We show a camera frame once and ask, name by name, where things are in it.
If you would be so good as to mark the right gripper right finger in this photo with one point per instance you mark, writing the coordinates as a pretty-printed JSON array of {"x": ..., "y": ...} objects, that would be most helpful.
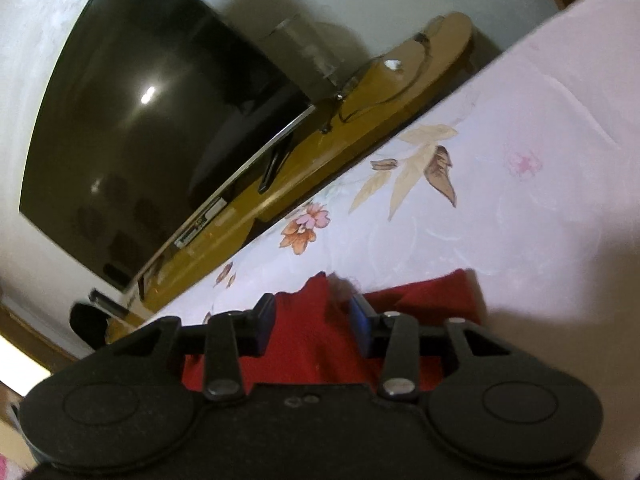
[{"x": 393, "y": 338}]

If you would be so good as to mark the red knit sweater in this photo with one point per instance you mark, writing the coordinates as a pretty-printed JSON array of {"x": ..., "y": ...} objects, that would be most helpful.
[{"x": 312, "y": 342}]

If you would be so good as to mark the wooden tv cabinet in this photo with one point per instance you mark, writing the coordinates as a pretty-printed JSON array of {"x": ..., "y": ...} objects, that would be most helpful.
[{"x": 380, "y": 105}]

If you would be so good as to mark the small white object on cabinet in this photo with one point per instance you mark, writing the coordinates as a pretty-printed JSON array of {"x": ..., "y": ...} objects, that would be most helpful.
[{"x": 393, "y": 64}]

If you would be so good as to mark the black chair backrest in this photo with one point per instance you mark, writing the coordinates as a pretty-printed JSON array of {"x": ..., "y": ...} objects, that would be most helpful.
[{"x": 90, "y": 324}]

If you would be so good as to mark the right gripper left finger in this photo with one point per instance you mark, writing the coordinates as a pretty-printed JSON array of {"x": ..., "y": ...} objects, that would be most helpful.
[{"x": 229, "y": 336}]

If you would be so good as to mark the clear glass vase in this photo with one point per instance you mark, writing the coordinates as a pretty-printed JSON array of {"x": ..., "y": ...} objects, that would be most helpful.
[{"x": 298, "y": 41}]

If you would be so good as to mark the large black television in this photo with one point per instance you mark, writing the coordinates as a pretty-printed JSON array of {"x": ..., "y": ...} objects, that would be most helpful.
[{"x": 151, "y": 107}]

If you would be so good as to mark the floral white bed sheet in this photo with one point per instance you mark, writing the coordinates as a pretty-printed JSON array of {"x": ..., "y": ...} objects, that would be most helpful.
[{"x": 528, "y": 177}]

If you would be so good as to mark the black thermos bottle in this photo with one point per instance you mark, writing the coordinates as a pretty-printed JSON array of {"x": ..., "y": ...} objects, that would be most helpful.
[{"x": 107, "y": 305}]

